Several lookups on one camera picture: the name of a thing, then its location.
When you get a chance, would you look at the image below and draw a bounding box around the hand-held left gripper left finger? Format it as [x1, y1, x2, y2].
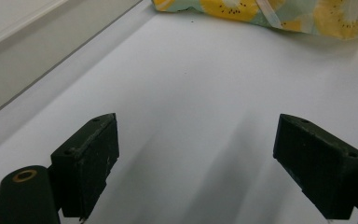
[49, 112, 120, 222]

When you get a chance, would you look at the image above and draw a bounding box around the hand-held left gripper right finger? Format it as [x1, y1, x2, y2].
[272, 113, 358, 220]

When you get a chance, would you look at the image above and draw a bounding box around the kiwi print cloth bag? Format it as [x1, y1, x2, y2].
[151, 0, 358, 41]

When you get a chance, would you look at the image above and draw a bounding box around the white paper table sheet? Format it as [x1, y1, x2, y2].
[0, 12, 358, 224]

